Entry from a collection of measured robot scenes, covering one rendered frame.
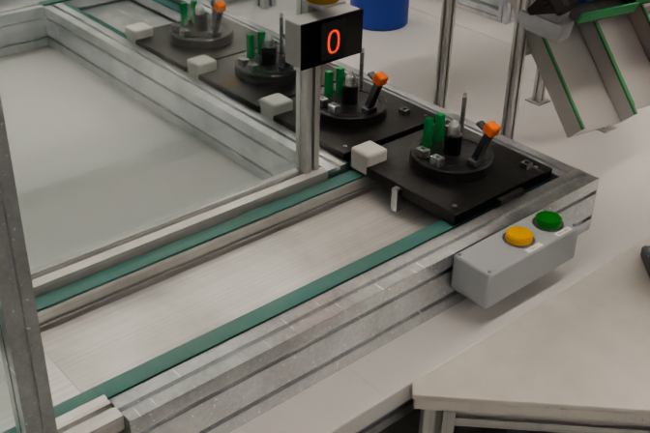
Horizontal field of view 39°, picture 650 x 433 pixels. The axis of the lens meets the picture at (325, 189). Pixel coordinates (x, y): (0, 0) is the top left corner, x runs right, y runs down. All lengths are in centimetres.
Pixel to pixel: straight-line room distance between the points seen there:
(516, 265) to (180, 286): 48
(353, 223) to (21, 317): 72
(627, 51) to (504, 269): 66
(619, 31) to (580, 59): 14
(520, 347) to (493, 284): 10
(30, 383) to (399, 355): 57
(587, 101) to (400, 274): 58
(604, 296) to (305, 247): 47
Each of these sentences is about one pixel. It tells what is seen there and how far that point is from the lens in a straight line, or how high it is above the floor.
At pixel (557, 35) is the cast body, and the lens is 150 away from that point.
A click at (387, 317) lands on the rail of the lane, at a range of 130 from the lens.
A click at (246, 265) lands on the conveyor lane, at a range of 138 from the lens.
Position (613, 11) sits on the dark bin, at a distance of 164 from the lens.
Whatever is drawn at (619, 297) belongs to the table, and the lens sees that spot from 150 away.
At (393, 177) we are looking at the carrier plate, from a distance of 151.
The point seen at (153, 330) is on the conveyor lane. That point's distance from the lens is 127.
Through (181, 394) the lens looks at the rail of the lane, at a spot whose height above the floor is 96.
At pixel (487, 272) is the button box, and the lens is 132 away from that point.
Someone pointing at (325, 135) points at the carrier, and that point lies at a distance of 163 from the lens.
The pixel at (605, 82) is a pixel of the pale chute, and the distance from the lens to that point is 175.
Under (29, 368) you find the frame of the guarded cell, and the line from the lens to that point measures 93.
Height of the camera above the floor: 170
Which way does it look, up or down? 30 degrees down
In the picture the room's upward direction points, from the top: 1 degrees clockwise
